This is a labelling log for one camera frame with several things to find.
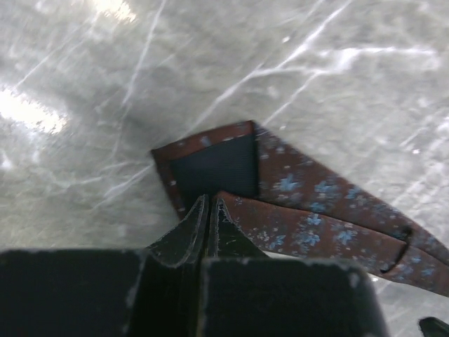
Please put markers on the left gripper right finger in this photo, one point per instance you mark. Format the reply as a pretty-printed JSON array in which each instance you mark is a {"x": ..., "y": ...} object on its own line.
[{"x": 225, "y": 239}]

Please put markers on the brown floral necktie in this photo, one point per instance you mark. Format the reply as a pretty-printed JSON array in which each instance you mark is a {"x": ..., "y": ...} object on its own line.
[{"x": 287, "y": 202}]

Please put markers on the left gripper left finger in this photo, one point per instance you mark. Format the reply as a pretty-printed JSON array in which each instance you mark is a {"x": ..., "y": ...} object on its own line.
[{"x": 184, "y": 242}]

